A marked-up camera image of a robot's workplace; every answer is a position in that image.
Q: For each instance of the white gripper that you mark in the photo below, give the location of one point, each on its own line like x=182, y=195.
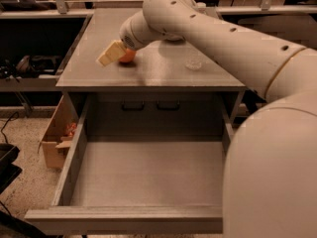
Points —
x=127, y=37

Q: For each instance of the orange fruit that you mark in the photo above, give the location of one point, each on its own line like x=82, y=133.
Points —
x=128, y=57

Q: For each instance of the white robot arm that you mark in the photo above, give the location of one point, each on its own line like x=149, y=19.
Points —
x=270, y=174

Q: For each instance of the grey cabinet with top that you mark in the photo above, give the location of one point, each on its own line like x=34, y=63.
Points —
x=157, y=74

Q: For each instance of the open grey top drawer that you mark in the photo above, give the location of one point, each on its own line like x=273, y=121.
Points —
x=138, y=185

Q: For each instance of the white ceramic bowl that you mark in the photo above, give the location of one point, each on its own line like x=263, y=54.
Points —
x=175, y=39

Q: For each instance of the clear plastic water bottle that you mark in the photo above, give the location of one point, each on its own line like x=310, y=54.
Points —
x=194, y=58

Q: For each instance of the black headphones on shelf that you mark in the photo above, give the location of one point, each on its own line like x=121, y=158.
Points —
x=30, y=67

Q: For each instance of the cardboard box on floor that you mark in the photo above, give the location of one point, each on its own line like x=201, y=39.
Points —
x=57, y=138

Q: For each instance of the black drawer handle left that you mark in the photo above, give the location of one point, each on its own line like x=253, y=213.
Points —
x=133, y=106

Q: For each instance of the black drawer handle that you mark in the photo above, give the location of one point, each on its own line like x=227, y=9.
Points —
x=133, y=106
x=168, y=105

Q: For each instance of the black drawer handle right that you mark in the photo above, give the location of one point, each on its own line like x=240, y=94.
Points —
x=168, y=105

